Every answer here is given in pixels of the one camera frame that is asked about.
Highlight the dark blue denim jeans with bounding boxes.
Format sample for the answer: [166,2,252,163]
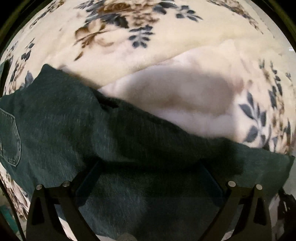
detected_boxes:
[1,65,294,240]

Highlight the floral cream fleece blanket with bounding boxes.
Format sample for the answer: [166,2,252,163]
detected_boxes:
[0,0,296,223]

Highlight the black cable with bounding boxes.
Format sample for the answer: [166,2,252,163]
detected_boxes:
[0,185,26,241]

